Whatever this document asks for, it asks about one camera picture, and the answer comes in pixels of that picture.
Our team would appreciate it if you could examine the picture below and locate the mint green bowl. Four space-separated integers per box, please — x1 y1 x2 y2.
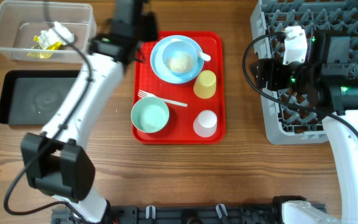
131 97 170 133

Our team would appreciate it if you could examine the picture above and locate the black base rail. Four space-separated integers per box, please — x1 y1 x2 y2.
50 203 326 224

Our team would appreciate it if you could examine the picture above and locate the black tray bin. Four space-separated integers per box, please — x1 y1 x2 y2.
0 70 79 126

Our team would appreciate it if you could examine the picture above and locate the yellow wrapper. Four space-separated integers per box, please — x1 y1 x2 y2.
27 35 63 59

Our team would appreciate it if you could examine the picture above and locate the clear plastic bin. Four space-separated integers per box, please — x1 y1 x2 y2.
0 1 97 63

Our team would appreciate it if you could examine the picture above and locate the light blue bowl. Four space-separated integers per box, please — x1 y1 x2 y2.
162 39 198 76

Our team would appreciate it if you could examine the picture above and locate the grey dishwasher rack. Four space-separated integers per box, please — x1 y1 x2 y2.
250 0 358 145

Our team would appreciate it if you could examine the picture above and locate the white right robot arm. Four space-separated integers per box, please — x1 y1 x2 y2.
242 26 358 223

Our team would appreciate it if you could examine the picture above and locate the white plastic fork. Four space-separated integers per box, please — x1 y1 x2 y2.
137 90 188 107

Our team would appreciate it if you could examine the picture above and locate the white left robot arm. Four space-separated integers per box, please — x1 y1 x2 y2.
20 34 143 223

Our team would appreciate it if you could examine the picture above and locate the white napkin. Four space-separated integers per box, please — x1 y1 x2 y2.
37 21 75 50

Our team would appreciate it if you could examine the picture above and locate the yellow plastic cup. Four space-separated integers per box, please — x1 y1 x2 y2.
193 70 217 99

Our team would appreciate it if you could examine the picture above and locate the white plastic cup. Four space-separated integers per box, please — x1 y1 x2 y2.
193 110 218 138

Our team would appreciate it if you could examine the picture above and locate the light blue plate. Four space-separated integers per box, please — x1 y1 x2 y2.
150 35 204 84

